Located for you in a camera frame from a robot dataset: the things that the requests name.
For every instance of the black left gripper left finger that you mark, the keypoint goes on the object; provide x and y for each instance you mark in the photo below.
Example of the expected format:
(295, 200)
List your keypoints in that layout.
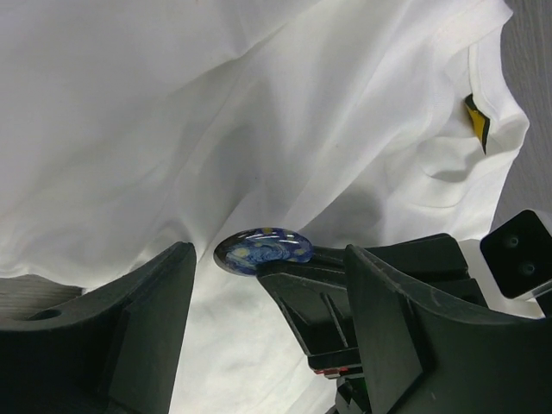
(113, 350)

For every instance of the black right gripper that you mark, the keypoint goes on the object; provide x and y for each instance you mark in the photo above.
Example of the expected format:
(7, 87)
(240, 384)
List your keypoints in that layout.
(314, 299)

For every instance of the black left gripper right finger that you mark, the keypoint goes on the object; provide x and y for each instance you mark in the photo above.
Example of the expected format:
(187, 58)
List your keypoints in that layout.
(485, 361)

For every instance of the round blue badge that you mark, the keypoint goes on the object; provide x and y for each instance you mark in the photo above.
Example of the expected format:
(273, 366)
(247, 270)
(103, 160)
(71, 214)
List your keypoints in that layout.
(244, 252)

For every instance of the white t-shirt flower print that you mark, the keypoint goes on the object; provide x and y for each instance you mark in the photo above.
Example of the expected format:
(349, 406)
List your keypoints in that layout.
(127, 126)

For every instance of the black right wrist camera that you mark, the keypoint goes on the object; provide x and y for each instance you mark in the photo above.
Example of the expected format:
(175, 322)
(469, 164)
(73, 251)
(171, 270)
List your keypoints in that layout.
(518, 255)

